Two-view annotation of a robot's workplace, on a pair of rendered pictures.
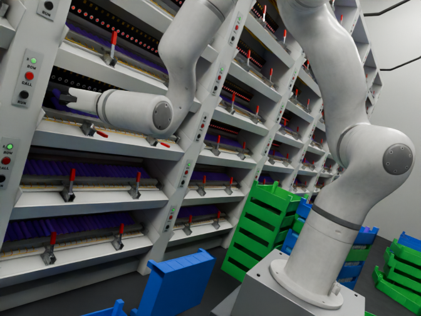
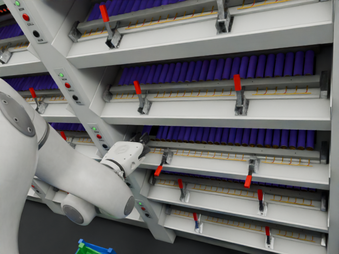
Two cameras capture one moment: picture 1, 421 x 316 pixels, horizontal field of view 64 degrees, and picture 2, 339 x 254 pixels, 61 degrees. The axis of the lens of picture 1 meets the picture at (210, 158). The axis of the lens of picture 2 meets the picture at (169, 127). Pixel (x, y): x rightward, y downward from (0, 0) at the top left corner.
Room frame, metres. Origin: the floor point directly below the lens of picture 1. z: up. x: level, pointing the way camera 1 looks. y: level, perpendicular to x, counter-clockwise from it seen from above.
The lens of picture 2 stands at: (1.04, -0.33, 1.15)
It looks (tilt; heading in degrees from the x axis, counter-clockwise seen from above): 36 degrees down; 97
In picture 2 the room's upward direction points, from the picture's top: 22 degrees counter-clockwise
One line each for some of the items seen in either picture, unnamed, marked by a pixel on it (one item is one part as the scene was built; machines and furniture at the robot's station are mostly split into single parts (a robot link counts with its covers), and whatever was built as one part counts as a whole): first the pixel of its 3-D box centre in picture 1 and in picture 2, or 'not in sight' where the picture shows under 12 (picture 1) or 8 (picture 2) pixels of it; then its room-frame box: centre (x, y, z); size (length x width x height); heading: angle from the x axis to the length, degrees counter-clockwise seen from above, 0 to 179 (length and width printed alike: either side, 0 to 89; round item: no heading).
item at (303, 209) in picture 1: (336, 220); not in sight; (1.53, -0.64, 0.44); 0.30 x 0.20 x 0.08; 40
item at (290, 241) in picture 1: (322, 251); not in sight; (1.53, -0.64, 0.28); 0.30 x 0.20 x 0.08; 40
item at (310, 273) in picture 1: (319, 251); not in sight; (0.81, -0.33, 0.48); 0.19 x 0.19 x 0.18
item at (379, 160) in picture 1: (363, 176); not in sight; (0.77, -0.34, 0.69); 0.19 x 0.12 x 0.24; 8
